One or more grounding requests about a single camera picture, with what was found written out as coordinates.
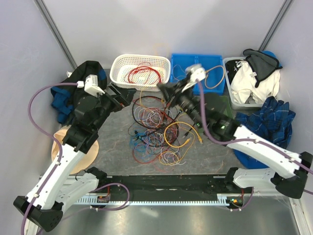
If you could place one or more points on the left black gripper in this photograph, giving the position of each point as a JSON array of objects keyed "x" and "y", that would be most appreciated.
[{"x": 123, "y": 98}]

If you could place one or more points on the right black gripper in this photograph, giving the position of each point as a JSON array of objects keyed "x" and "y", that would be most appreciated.
[{"x": 173, "y": 91}]

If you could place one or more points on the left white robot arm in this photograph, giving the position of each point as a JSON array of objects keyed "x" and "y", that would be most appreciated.
[{"x": 46, "y": 203}]

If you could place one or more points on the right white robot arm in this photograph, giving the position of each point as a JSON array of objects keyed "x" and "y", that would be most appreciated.
[{"x": 286, "y": 172}]

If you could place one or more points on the white perforated plastic basket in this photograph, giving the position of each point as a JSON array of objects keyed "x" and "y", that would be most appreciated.
[{"x": 141, "y": 72}]

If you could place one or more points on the blue divided plastic bin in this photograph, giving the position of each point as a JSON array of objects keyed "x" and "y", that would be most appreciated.
[{"x": 213, "y": 83}]

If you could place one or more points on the green plastic tray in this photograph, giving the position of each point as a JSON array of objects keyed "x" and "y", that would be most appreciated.
[{"x": 226, "y": 106}]

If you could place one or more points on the black and blue jacket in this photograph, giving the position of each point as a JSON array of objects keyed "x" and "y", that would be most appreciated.
[{"x": 65, "y": 98}]

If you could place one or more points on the white garment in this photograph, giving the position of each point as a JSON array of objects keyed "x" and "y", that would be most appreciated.
[{"x": 243, "y": 83}]

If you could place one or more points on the beige bucket hat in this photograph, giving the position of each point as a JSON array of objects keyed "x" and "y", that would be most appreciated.
[{"x": 85, "y": 162}]

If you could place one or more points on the grey plastic tub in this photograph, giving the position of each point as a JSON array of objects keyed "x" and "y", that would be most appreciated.
[{"x": 236, "y": 104}]

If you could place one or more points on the grey black-trimmed cloth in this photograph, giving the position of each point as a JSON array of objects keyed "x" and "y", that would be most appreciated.
[{"x": 261, "y": 64}]

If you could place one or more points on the blue cap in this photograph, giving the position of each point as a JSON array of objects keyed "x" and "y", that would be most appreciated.
[{"x": 269, "y": 53}]

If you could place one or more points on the blue plaid shirt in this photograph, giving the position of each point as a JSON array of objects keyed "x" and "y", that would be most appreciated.
[{"x": 272, "y": 122}]

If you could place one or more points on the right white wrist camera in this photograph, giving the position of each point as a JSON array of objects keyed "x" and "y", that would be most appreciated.
[{"x": 196, "y": 73}]

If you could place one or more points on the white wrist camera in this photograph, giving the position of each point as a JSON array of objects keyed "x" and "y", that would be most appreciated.
[
  {"x": 90, "y": 86},
  {"x": 196, "y": 73}
]

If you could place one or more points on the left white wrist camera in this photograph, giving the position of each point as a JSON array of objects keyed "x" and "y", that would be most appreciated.
[{"x": 90, "y": 86}]

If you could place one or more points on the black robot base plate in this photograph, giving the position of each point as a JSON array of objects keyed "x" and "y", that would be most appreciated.
[{"x": 170, "y": 188}]

